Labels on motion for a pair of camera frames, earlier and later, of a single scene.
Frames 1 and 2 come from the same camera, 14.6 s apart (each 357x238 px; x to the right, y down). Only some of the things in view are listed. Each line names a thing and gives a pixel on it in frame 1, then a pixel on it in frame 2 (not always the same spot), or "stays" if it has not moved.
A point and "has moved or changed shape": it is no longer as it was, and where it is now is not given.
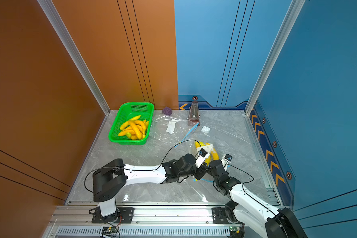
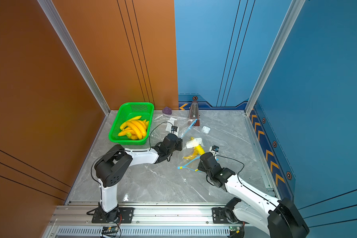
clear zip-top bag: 200,149 has moved or changed shape
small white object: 206,129 stays
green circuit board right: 234,228 stays
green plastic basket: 126,111 stays
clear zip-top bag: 170,130 has moved or changed shape
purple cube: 167,111 stays
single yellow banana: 126,123 stays
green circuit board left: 110,231 stays
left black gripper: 202,170 -> 179,143
